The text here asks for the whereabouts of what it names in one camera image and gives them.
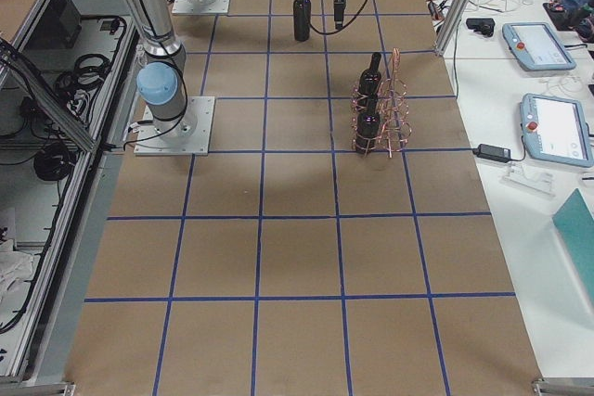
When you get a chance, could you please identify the black power adapter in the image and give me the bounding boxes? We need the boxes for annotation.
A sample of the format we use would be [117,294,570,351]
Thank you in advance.
[472,144,511,163]

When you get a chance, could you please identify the dark wine bottle left end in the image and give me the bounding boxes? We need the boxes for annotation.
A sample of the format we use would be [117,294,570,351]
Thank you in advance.
[356,52,382,111]

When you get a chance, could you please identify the dark wine bottle end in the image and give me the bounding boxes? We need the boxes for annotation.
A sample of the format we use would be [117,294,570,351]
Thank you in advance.
[355,96,381,154]
[356,52,382,111]

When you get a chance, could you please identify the teach pendant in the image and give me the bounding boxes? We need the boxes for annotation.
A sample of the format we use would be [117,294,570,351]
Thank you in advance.
[520,94,593,168]
[502,22,576,71]

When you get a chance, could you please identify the dark wine bottle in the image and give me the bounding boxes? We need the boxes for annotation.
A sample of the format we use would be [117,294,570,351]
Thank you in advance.
[292,0,311,42]

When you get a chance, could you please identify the copper wire bottle basket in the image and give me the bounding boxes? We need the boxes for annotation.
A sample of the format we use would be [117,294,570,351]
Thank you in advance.
[351,47,412,155]

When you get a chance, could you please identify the white cloth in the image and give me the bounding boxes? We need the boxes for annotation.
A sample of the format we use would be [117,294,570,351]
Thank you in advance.
[1,238,34,300]

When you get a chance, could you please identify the dark wine bottle right end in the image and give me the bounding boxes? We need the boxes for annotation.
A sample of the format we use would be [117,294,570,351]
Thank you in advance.
[355,96,381,154]

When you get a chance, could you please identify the teach pendant far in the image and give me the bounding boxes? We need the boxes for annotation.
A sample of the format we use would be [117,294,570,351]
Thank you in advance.
[502,22,576,71]

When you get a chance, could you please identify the teach pendant near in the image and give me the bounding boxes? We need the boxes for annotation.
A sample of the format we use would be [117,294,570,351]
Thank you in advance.
[520,94,593,168]

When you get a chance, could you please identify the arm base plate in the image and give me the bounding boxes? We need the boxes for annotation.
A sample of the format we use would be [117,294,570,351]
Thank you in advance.
[134,96,215,156]
[172,0,230,16]

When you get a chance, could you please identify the teal folder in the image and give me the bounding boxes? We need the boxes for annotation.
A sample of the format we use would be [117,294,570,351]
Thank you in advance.
[552,189,593,300]

